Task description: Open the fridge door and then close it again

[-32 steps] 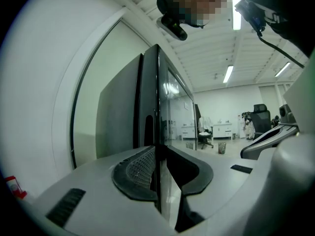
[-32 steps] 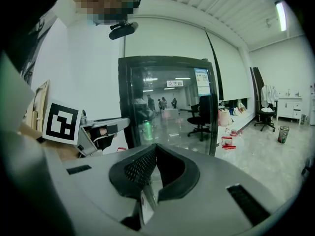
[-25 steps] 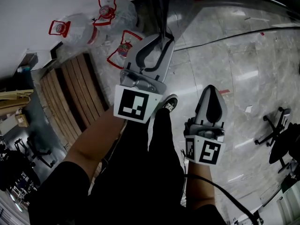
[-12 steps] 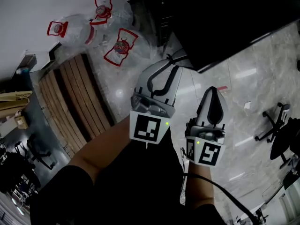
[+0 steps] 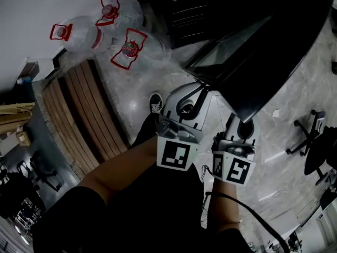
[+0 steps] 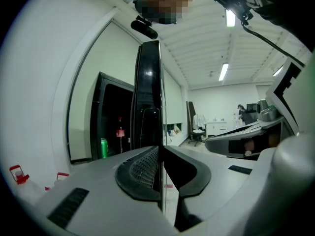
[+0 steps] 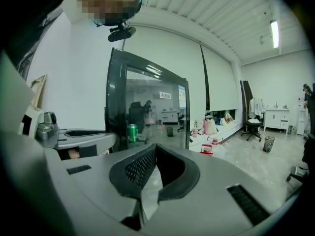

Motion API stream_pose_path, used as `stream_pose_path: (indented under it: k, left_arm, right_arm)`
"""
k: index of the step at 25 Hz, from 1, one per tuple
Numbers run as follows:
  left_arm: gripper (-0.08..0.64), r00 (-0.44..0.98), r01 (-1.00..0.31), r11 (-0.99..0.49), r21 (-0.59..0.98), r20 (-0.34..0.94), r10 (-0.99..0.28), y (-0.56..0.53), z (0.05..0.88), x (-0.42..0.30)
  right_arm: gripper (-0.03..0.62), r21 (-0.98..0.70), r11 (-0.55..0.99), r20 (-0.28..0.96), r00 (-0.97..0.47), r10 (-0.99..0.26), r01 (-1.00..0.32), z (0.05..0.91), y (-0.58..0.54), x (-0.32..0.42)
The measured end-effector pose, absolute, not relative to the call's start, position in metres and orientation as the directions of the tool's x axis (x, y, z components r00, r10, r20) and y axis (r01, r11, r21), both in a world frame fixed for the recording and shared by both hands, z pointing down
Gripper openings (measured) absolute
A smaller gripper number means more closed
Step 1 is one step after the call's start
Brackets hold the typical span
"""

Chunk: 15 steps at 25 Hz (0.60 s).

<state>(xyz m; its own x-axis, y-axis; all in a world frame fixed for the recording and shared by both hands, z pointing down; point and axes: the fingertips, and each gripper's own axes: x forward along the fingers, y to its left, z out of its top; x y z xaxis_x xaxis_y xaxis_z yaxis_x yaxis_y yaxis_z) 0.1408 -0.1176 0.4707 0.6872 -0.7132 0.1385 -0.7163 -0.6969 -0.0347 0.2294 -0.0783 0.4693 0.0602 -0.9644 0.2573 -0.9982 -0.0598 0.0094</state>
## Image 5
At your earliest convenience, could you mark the small cardboard box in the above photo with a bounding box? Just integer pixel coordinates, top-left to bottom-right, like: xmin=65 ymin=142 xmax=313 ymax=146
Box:
xmin=15 ymin=131 xmax=32 ymax=147

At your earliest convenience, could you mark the black swivel chair base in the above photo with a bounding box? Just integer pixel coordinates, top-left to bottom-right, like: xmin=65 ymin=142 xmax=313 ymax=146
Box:
xmin=28 ymin=151 xmax=64 ymax=192

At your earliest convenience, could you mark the person's black sneaker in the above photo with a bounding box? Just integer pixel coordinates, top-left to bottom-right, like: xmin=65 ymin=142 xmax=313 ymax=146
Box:
xmin=148 ymin=92 xmax=163 ymax=115

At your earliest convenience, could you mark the wooden slatted pallet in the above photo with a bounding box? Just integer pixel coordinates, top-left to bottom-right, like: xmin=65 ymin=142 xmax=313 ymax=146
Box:
xmin=41 ymin=59 xmax=131 ymax=175

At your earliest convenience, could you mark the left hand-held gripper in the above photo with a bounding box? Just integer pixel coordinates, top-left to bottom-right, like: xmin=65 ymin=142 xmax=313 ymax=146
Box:
xmin=154 ymin=82 xmax=214 ymax=172

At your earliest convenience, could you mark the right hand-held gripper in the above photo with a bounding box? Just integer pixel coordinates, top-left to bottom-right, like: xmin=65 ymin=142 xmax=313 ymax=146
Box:
xmin=211 ymin=111 xmax=262 ymax=187

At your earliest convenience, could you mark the black cabinet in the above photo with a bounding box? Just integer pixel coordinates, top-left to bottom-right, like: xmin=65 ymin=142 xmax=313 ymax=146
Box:
xmin=138 ymin=0 xmax=265 ymax=50

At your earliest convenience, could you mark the black cable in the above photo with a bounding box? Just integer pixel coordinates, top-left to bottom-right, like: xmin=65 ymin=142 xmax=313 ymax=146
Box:
xmin=204 ymin=191 xmax=293 ymax=253

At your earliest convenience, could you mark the person's black clothing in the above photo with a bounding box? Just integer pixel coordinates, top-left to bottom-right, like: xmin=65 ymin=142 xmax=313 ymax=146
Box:
xmin=31 ymin=111 xmax=257 ymax=253

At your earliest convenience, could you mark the person's right forearm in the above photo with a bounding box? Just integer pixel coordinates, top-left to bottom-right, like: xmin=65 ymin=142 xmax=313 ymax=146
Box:
xmin=206 ymin=177 xmax=242 ymax=233

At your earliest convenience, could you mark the clear water bottle red handle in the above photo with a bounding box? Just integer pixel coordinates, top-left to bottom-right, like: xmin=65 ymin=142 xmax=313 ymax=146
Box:
xmin=49 ymin=15 xmax=106 ymax=54
xmin=94 ymin=0 xmax=145 ymax=37

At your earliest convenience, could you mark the black office chair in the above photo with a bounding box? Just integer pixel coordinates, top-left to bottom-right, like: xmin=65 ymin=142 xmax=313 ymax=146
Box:
xmin=286 ymin=109 xmax=337 ymax=187

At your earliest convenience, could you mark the person's left forearm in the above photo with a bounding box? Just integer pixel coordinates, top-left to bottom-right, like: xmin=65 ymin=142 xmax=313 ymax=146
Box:
xmin=76 ymin=135 xmax=162 ymax=208

